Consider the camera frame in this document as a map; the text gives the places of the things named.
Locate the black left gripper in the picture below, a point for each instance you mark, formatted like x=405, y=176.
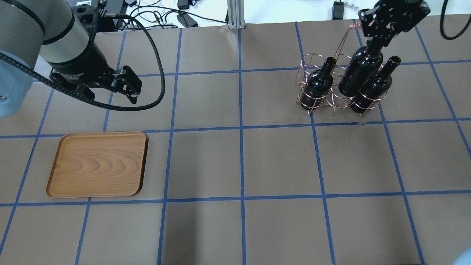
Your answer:
x=85, y=62

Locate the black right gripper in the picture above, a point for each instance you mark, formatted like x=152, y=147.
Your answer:
x=390, y=17

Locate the dark wine bottle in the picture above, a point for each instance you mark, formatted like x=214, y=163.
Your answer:
x=317, y=85
x=375, y=88
x=364, y=63

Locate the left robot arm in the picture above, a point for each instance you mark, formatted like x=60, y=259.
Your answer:
x=54, y=43

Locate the wooden tray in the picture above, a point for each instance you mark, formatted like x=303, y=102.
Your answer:
x=110, y=164

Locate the black power adapter right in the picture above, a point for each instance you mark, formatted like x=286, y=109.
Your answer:
x=338, y=10

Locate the black power adapter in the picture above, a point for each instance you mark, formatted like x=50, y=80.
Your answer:
x=338, y=10
x=186, y=20

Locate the copper wire bottle basket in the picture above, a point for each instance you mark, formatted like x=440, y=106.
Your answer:
x=333, y=99

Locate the aluminium frame post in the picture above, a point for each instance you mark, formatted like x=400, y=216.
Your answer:
x=235, y=14

